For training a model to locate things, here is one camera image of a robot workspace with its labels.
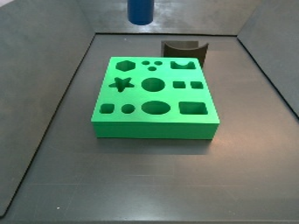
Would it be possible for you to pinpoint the green shape sorter block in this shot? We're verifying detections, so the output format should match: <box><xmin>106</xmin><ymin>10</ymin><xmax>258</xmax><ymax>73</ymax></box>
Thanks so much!
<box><xmin>91</xmin><ymin>57</ymin><xmax>220</xmax><ymax>140</ymax></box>

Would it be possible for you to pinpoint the blue oval cylinder peg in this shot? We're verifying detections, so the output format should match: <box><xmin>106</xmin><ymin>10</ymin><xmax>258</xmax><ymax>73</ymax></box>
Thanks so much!
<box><xmin>127</xmin><ymin>0</ymin><xmax>155</xmax><ymax>25</ymax></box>

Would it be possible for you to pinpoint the dark curved holder block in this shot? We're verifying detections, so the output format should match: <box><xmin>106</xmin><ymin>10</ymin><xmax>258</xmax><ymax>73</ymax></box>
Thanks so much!
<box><xmin>162</xmin><ymin>40</ymin><xmax>210</xmax><ymax>66</ymax></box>

